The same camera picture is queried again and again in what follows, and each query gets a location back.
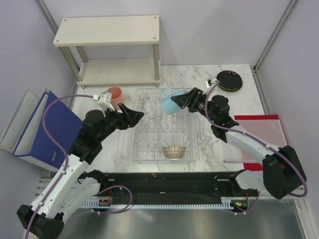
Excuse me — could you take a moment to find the white cable duct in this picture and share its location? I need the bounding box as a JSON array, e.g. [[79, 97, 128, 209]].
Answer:
[[80, 197, 249, 210]]

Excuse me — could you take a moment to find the purple cable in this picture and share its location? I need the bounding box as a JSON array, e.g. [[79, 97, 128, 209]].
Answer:
[[205, 80, 308, 198], [23, 94, 99, 239]]

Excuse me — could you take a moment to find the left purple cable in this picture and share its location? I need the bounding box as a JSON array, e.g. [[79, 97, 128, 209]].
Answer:
[[23, 94, 99, 239]]

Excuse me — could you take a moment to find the patterned bowl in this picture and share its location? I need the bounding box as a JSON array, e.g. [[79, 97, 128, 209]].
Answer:
[[161, 146, 186, 159]]

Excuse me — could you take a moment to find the white two-tier shelf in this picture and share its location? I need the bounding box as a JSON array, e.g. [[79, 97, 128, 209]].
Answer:
[[53, 15, 160, 89]]

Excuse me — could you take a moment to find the translucent plastic sleeve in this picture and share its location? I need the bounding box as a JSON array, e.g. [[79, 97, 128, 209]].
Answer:
[[222, 116, 287, 163]]

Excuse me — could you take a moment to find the white wire dish rack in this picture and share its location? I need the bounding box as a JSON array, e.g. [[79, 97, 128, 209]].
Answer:
[[131, 88, 198, 161]]

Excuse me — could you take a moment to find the blue mug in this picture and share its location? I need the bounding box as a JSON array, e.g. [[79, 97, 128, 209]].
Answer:
[[161, 88, 185, 115]]

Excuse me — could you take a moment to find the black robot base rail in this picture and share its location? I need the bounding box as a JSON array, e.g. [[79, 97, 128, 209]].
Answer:
[[82, 171, 257, 200]]

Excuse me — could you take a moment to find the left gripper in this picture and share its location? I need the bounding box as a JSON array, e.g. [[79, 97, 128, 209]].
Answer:
[[97, 103, 144, 142]]

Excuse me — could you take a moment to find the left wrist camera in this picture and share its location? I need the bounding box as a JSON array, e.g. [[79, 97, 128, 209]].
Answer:
[[93, 91, 115, 111]]

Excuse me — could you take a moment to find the black plate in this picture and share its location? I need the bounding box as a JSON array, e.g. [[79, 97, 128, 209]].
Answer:
[[216, 70, 243, 88]]

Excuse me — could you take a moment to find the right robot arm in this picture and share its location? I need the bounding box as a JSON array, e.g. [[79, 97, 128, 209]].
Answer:
[[171, 88, 308, 199]]

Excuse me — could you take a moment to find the red folder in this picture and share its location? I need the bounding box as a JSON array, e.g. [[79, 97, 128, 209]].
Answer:
[[235, 115, 287, 171]]

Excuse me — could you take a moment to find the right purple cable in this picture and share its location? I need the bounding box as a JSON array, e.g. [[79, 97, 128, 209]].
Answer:
[[205, 80, 308, 198]]

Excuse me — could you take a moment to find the tall pink cup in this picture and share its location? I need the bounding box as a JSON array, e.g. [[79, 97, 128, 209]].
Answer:
[[107, 87, 124, 111]]

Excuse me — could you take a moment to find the green plate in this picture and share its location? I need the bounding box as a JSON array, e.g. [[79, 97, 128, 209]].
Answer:
[[218, 84, 242, 92]]

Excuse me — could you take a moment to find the grey file holder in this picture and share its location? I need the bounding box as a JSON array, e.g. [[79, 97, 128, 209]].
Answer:
[[0, 89, 49, 156]]

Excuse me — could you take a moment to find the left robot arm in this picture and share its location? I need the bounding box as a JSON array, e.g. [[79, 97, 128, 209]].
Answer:
[[17, 103, 144, 239]]

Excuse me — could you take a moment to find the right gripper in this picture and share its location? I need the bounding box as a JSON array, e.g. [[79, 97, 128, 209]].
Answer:
[[170, 87, 217, 123]]

